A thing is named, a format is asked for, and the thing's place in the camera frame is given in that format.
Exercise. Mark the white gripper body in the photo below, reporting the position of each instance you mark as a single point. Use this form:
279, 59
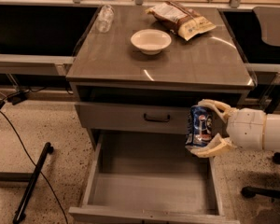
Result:
246, 129

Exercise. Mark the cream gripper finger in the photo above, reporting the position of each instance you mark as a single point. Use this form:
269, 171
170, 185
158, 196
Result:
217, 146
224, 111

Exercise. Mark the blue pepsi can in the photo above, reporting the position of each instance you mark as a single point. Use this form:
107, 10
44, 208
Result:
199, 129

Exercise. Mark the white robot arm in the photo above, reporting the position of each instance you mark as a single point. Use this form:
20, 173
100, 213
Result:
271, 133

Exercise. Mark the open grey middle drawer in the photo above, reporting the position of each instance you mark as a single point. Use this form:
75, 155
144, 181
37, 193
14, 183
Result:
149, 178

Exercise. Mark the closed grey top drawer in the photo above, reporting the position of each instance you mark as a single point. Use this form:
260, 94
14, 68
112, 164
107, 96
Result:
99, 117

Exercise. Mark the grey drawer cabinet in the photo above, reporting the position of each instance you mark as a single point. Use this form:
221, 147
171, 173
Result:
110, 69

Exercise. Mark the black office chair base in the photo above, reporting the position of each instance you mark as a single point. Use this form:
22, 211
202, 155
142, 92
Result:
270, 184

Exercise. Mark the brown chip bag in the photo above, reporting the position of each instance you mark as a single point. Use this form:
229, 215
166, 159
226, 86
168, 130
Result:
182, 21

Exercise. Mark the white bowl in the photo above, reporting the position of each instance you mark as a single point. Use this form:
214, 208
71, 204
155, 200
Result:
151, 41

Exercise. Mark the grey office chair back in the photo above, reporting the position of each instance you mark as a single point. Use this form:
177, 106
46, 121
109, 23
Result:
269, 20

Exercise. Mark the clear plastic bottle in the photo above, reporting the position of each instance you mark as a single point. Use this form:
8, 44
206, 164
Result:
105, 18

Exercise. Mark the black stand leg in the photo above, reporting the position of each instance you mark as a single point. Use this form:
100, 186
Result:
20, 213

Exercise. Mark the black drawer handle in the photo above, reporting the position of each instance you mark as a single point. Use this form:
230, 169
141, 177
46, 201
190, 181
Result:
149, 118

